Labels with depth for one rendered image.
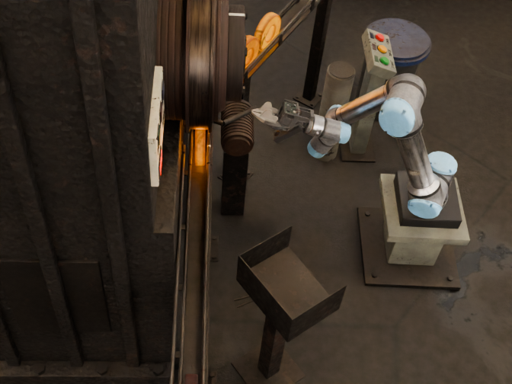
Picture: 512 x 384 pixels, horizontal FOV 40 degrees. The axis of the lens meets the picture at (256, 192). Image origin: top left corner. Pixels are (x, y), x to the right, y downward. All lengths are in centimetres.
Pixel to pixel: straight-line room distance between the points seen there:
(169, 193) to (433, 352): 133
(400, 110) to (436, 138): 134
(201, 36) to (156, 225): 53
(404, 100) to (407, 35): 117
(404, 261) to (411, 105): 92
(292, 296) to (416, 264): 98
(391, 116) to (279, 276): 62
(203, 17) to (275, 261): 80
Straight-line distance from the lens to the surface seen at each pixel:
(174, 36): 193
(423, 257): 303
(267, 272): 223
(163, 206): 204
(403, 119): 230
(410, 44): 341
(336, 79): 301
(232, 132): 271
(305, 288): 223
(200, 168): 241
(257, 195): 319
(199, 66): 191
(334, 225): 314
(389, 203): 287
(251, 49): 276
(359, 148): 340
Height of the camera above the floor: 248
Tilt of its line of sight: 51 degrees down
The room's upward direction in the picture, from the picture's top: 6 degrees clockwise
